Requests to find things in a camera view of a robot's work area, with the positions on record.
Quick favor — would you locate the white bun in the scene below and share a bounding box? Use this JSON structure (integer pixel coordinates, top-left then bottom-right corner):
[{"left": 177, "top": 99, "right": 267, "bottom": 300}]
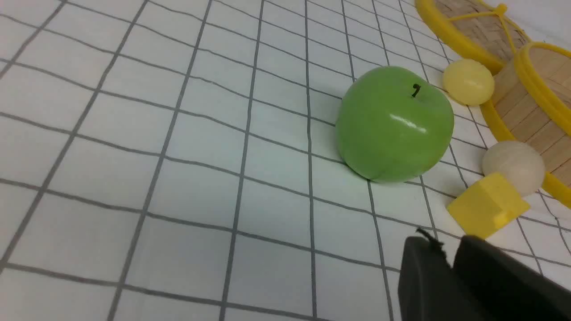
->
[{"left": 481, "top": 140, "right": 546, "bottom": 197}]

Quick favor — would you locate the white grid tablecloth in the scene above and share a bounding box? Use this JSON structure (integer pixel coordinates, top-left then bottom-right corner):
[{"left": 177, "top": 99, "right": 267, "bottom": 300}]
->
[{"left": 0, "top": 0, "right": 571, "bottom": 321}]

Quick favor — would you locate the green apple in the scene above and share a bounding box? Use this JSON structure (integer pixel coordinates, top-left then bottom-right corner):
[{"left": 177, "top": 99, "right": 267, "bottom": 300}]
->
[{"left": 335, "top": 66, "right": 455, "bottom": 183}]

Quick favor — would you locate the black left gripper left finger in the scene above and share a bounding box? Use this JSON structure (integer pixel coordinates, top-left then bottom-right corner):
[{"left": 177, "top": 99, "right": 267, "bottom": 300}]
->
[{"left": 397, "top": 228, "right": 491, "bottom": 321}]

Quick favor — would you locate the woven bamboo steamer lid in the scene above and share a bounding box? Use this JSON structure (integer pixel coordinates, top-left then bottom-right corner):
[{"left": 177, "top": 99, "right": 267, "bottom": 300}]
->
[{"left": 414, "top": 0, "right": 531, "bottom": 75}]

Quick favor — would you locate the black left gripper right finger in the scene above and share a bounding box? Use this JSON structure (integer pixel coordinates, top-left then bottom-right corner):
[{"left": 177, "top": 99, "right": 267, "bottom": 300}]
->
[{"left": 453, "top": 235, "right": 571, "bottom": 321}]

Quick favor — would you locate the bamboo steamer tray yellow rim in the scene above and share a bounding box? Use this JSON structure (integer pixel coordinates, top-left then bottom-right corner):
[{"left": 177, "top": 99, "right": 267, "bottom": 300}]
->
[{"left": 481, "top": 42, "right": 571, "bottom": 207}]

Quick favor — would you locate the pale yellow bun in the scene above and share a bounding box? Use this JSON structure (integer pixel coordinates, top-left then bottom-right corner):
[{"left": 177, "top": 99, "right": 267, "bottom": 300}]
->
[{"left": 442, "top": 59, "right": 495, "bottom": 106}]

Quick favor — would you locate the yellow cube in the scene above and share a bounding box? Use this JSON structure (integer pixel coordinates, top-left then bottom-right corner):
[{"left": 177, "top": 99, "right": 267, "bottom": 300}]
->
[{"left": 447, "top": 172, "right": 530, "bottom": 239}]

